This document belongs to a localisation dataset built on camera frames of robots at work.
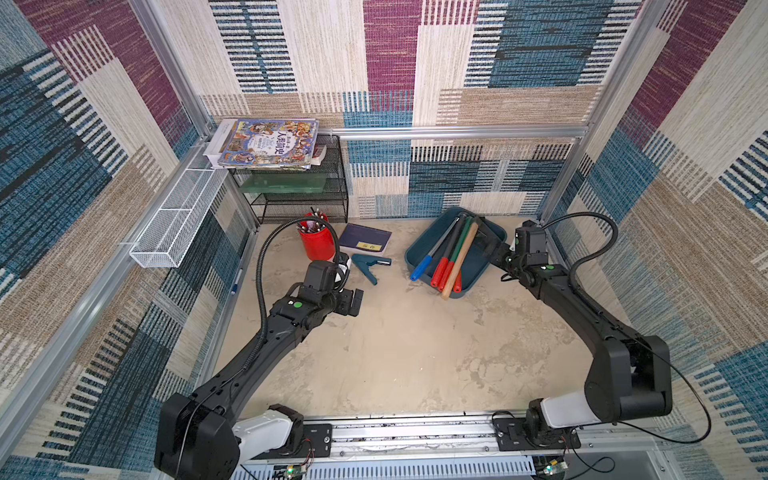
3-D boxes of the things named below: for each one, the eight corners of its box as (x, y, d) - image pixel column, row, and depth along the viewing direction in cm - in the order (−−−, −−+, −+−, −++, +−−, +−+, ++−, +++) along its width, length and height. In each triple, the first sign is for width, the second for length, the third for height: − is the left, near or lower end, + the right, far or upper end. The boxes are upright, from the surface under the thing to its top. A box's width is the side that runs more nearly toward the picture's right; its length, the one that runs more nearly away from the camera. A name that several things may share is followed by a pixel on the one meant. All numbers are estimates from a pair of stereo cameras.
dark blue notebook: (335, 250, 114) (334, 246, 112) (347, 226, 122) (347, 222, 120) (382, 260, 111) (382, 256, 109) (391, 235, 118) (392, 232, 116)
